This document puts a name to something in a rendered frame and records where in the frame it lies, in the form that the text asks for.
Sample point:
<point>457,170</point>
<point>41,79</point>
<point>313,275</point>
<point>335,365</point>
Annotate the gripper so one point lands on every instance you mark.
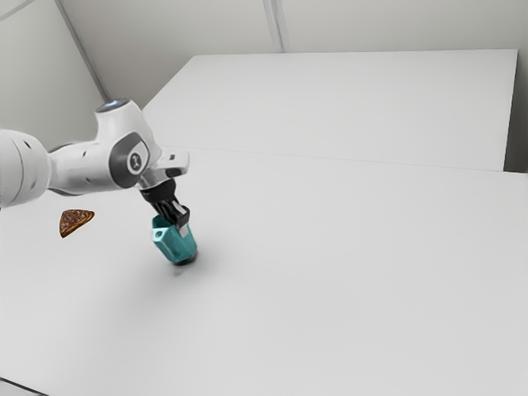
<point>161,199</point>

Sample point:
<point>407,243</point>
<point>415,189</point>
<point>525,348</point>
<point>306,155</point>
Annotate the teal faceted mug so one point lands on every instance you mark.
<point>177,245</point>

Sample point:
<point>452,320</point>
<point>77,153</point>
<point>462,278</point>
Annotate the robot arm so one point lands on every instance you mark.
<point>74,165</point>

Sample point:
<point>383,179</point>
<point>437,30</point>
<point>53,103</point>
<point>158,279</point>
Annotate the brown triangular food slice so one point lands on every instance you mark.
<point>73,221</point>

